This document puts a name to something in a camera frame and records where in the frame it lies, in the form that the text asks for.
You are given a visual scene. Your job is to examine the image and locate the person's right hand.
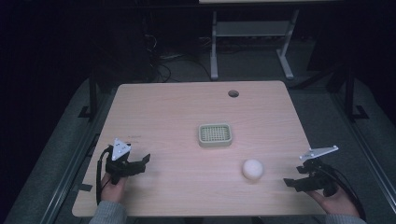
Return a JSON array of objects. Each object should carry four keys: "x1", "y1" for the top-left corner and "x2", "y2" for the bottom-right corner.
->
[{"x1": 305, "y1": 186, "x2": 361, "y2": 218}]

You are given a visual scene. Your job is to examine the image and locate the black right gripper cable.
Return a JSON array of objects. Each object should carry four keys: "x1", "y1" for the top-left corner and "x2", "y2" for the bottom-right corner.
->
[{"x1": 323, "y1": 166, "x2": 367, "y2": 222}]

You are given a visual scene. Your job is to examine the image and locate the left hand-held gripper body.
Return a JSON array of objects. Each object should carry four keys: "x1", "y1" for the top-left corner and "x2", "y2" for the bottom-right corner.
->
[{"x1": 105, "y1": 137, "x2": 148, "y2": 185}]

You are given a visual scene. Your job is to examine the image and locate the green soap dish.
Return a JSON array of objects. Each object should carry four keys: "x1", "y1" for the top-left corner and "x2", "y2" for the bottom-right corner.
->
[{"x1": 197, "y1": 122, "x2": 233, "y2": 148}]

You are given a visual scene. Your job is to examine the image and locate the black metal stand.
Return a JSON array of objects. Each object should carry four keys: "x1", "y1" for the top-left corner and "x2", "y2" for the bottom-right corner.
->
[
  {"x1": 78, "y1": 70, "x2": 101, "y2": 121},
  {"x1": 342, "y1": 63, "x2": 371, "y2": 123}
]

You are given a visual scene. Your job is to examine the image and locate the grey tape strip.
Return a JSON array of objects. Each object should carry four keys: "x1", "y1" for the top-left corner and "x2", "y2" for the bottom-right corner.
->
[{"x1": 72, "y1": 183, "x2": 94, "y2": 193}]

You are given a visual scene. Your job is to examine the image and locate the person's left hand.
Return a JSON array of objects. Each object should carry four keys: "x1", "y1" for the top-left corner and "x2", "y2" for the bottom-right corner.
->
[{"x1": 99, "y1": 172, "x2": 129, "y2": 203}]

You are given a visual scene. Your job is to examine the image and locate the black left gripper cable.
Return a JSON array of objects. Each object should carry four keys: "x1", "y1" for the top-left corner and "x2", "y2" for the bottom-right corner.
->
[{"x1": 95, "y1": 145, "x2": 114, "y2": 206}]

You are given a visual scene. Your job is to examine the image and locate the black floor cables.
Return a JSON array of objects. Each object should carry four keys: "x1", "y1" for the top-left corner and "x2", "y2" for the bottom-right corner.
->
[{"x1": 141, "y1": 31, "x2": 213, "y2": 84}]

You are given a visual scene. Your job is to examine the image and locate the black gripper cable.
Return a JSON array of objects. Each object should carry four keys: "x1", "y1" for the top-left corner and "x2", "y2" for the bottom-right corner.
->
[
  {"x1": 95, "y1": 145, "x2": 114, "y2": 206},
  {"x1": 323, "y1": 166, "x2": 367, "y2": 222}
]

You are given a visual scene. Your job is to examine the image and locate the white round soap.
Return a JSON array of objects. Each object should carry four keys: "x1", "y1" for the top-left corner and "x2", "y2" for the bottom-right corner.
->
[{"x1": 242, "y1": 158, "x2": 264, "y2": 182}]

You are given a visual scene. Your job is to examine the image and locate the white metal desk frame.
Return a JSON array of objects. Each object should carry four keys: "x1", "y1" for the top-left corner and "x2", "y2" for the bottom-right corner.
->
[{"x1": 209, "y1": 8, "x2": 301, "y2": 81}]

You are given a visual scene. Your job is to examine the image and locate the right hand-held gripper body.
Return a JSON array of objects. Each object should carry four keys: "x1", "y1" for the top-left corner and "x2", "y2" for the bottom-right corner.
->
[{"x1": 295, "y1": 145, "x2": 340, "y2": 198}]

